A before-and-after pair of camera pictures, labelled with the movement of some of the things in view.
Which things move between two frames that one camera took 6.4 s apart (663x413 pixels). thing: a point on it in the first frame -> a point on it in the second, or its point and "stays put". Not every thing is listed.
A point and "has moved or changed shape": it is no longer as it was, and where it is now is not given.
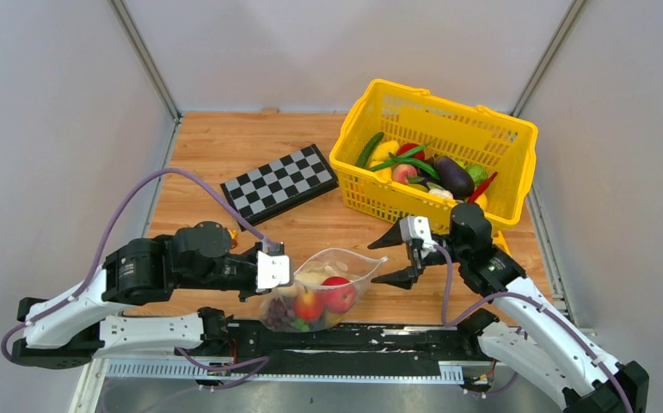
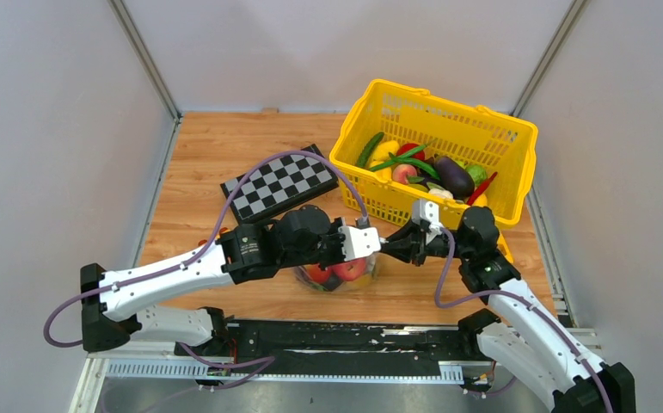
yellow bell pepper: (381, 154) stays put
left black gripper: (245, 293) -> (339, 223)
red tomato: (406, 147) stays put
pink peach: (401, 172) stays put
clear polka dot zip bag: (325, 288) has moved or changed shape
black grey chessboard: (280, 185) stays put
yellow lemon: (482, 201) stays put
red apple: (339, 293) -> (350, 270)
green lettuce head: (477, 172) stays put
